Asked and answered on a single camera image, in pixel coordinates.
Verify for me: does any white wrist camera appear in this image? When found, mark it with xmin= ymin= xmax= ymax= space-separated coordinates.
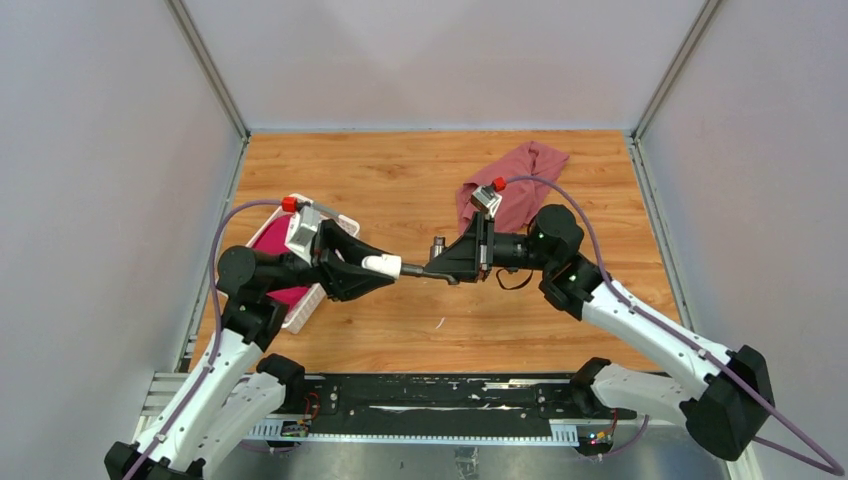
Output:
xmin=469 ymin=185 xmax=503 ymax=219
xmin=285 ymin=206 xmax=323 ymax=265

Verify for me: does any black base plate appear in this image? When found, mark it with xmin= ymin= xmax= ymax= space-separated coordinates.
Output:
xmin=241 ymin=372 xmax=639 ymax=440

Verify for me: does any white plastic basket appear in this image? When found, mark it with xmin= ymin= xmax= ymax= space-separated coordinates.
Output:
xmin=247 ymin=206 xmax=361 ymax=334

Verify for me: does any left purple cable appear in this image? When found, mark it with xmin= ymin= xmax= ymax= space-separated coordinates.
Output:
xmin=122 ymin=196 xmax=299 ymax=480

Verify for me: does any dusty pink cloth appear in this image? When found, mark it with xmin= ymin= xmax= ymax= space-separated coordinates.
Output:
xmin=455 ymin=140 xmax=571 ymax=234

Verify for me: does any aluminium frame rail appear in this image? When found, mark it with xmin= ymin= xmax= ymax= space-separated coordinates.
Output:
xmin=139 ymin=370 xmax=654 ymax=448

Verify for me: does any white pipe elbow fitting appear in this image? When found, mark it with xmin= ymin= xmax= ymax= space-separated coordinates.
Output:
xmin=361 ymin=254 xmax=403 ymax=280

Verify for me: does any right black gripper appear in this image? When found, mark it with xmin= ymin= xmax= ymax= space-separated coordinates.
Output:
xmin=424 ymin=212 xmax=554 ymax=284

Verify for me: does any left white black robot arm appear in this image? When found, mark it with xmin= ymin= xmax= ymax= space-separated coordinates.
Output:
xmin=104 ymin=220 xmax=403 ymax=479

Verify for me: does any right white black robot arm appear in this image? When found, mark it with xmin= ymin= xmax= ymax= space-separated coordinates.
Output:
xmin=425 ymin=205 xmax=775 ymax=461

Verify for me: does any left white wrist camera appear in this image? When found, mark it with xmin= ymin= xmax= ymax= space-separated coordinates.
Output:
xmin=285 ymin=206 xmax=323 ymax=265

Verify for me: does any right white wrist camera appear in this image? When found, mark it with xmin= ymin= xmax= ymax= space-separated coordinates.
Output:
xmin=469 ymin=185 xmax=503 ymax=219

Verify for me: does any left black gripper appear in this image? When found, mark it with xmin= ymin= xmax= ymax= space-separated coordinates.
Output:
xmin=266 ymin=220 xmax=396 ymax=302

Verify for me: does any magenta cloth in basket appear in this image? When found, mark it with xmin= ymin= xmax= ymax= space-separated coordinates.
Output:
xmin=253 ymin=215 xmax=310 ymax=309

